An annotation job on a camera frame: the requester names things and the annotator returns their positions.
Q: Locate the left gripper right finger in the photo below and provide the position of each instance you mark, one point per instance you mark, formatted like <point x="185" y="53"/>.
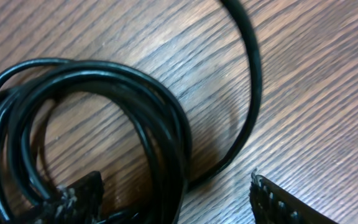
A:
<point x="272" y="204"/>

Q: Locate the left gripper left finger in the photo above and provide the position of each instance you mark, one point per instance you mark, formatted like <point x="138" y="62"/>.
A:
<point x="80" y="203"/>

